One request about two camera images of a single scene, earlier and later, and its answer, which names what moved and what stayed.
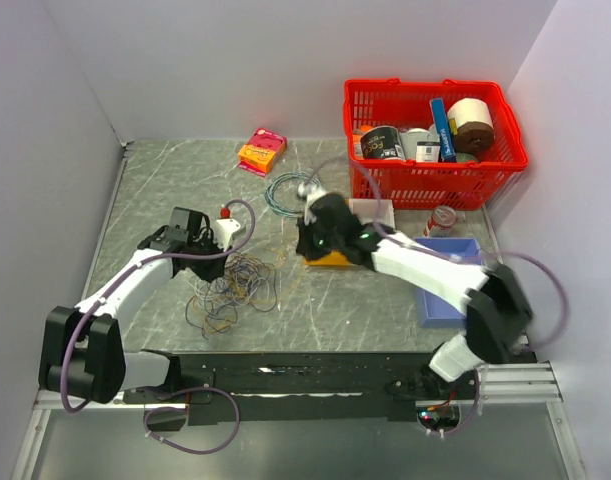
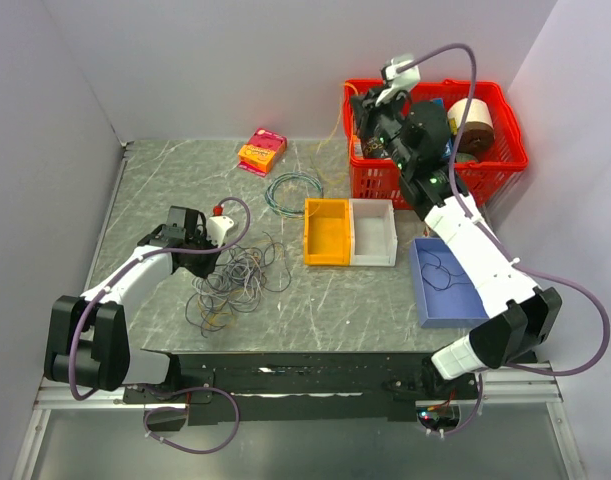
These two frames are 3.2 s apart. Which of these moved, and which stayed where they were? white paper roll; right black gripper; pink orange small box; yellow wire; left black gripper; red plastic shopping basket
Moved: right black gripper; yellow wire
Stayed: left black gripper; pink orange small box; white paper roll; red plastic shopping basket
